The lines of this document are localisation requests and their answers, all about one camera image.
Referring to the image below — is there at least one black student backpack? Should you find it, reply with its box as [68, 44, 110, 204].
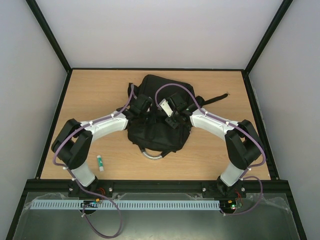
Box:
[116, 74, 231, 160]

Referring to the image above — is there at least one green white glue stick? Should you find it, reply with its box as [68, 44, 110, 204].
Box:
[96, 155, 104, 172]

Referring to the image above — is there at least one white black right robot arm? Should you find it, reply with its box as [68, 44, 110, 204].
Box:
[158, 93, 266, 196]

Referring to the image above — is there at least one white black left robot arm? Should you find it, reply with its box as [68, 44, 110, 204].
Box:
[51, 94, 153, 187]

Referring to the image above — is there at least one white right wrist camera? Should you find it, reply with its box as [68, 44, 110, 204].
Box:
[159, 98, 174, 118]

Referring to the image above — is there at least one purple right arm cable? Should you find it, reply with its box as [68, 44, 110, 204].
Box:
[154, 83, 266, 216]

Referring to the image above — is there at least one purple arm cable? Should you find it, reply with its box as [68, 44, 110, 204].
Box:
[154, 83, 266, 216]
[53, 84, 123, 238]

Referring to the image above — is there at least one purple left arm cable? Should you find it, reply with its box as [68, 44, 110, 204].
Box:
[53, 84, 123, 238]

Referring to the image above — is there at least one black enclosure frame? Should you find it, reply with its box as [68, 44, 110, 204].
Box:
[6, 0, 307, 240]

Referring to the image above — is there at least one light blue cable duct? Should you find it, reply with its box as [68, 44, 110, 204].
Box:
[30, 199, 221, 211]

